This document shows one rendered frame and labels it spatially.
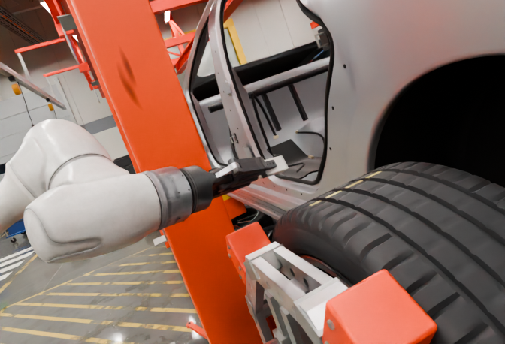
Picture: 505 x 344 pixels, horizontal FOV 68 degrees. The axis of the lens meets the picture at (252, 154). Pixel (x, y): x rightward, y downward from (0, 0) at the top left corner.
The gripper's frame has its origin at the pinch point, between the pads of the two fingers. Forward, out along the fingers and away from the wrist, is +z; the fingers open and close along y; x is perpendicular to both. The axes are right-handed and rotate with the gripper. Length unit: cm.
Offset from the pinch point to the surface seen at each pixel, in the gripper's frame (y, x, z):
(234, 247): -11.5, -10.3, -7.8
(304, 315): 14.4, -22.7, -20.1
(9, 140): -1177, 688, 151
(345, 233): 18.2, -16.8, -11.4
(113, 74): -16.1, 35.9, -14.9
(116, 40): -12.0, 42.3, -13.0
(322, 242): 12.5, -16.6, -10.1
